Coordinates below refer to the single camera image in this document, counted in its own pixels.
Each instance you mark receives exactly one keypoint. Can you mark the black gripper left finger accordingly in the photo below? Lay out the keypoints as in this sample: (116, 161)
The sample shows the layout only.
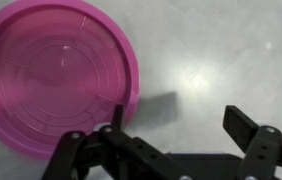
(127, 156)

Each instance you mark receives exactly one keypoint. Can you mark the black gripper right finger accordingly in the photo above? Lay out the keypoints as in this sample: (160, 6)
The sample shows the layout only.
(264, 150)

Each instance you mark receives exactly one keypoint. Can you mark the pink plastic plate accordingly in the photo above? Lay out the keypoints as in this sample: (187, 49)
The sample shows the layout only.
(57, 76)

